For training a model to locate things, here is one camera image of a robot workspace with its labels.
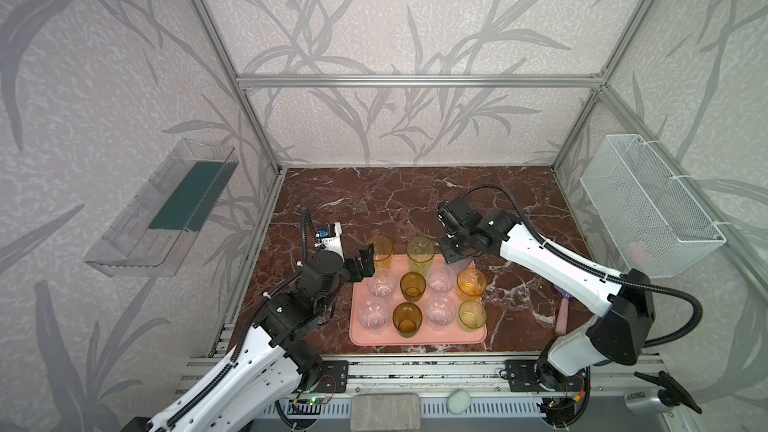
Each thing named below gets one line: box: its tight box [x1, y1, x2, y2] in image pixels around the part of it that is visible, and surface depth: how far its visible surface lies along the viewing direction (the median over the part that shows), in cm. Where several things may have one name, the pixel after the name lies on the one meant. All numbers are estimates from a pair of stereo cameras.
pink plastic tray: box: [349, 255, 487, 346], surface depth 82 cm
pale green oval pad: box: [447, 389, 471, 415], surface depth 70 cm
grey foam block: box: [350, 393, 421, 432], surface depth 68 cm
